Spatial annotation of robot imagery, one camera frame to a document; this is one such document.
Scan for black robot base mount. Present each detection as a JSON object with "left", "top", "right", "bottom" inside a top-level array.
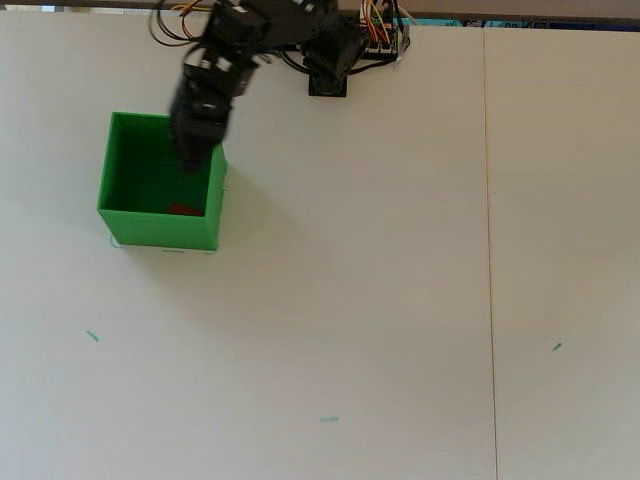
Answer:
[{"left": 308, "top": 73, "right": 349, "bottom": 98}]

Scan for motor driver board white connectors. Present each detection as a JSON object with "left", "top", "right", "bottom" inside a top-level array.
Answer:
[{"left": 359, "top": 17, "right": 412, "bottom": 60}]

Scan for green plastic bin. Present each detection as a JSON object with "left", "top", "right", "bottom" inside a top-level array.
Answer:
[{"left": 95, "top": 110, "right": 230, "bottom": 252}]

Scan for red orange wire pair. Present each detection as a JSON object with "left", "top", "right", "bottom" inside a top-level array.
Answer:
[{"left": 171, "top": 0, "right": 214, "bottom": 39}]

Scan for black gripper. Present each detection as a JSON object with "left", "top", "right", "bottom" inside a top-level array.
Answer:
[{"left": 168, "top": 48, "right": 262, "bottom": 175}]

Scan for red block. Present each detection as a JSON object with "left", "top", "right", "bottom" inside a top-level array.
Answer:
[{"left": 166, "top": 201, "right": 206, "bottom": 218}]

